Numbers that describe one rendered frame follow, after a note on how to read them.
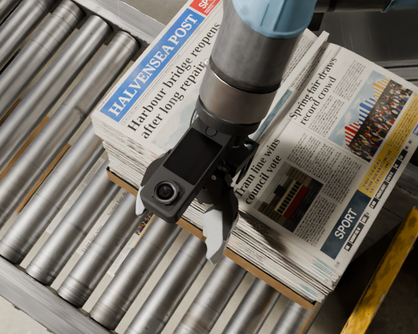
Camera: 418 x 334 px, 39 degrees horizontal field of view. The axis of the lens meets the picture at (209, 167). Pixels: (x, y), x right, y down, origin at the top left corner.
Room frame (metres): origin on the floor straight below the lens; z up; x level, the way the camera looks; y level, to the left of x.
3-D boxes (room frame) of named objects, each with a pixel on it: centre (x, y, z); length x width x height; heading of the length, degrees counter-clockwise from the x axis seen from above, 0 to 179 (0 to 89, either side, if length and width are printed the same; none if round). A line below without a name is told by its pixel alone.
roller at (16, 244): (0.37, 0.21, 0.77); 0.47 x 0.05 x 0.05; 144
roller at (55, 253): (0.33, 0.16, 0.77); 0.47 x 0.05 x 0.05; 144
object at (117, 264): (0.47, 0.34, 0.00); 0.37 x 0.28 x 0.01; 54
